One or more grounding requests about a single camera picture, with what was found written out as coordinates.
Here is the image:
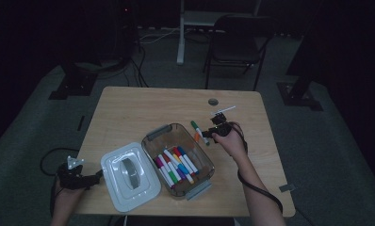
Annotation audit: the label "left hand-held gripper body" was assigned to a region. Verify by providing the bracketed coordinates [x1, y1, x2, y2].
[57, 155, 92, 191]

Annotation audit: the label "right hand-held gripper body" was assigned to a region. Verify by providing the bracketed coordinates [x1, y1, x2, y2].
[210, 105, 236, 138]

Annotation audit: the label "white lid with grey handle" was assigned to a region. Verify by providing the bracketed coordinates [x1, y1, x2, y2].
[100, 141, 162, 213]

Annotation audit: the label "transparent brown storage box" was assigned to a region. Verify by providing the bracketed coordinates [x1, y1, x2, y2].
[140, 122, 216, 202]

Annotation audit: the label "pile of colour markers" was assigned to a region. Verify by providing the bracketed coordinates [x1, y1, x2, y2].
[154, 145, 201, 190]

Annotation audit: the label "person's right hand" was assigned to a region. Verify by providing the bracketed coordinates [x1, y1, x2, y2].
[212, 121, 249, 166]

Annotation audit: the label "person's left hand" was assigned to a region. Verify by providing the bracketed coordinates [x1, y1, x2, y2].
[52, 183, 87, 218]

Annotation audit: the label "small black floor strip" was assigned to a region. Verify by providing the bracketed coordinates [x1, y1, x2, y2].
[76, 115, 86, 132]

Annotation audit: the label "black folding chair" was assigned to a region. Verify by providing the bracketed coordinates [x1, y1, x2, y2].
[203, 13, 277, 92]

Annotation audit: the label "black stand base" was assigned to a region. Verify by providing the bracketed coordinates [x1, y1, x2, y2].
[276, 18, 324, 112]
[48, 60, 99, 102]

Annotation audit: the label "grey tape piece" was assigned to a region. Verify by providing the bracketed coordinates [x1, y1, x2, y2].
[278, 184, 297, 193]

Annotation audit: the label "dark equipment tower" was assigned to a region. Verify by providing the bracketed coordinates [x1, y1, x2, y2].
[111, 0, 138, 62]

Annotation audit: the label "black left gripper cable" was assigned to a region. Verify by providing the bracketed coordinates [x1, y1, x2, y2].
[39, 147, 80, 218]

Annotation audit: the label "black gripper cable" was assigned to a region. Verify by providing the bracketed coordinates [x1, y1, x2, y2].
[229, 121, 284, 215]
[39, 147, 80, 218]

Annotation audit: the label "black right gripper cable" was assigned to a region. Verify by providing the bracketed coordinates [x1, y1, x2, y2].
[229, 121, 284, 215]

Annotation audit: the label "white metal desk frame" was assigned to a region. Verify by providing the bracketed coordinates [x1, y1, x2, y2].
[176, 0, 263, 66]

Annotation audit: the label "black floor cable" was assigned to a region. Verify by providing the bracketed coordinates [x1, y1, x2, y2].
[125, 43, 150, 89]

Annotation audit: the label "white floor cable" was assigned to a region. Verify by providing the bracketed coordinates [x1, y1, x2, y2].
[139, 27, 181, 44]

